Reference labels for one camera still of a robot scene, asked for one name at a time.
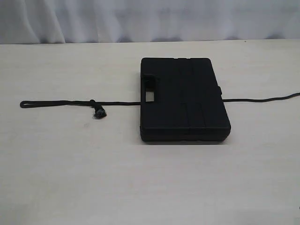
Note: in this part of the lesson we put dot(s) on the black plastic case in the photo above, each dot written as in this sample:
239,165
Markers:
181,101

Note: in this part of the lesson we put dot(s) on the white backdrop curtain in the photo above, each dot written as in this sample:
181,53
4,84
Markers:
99,21

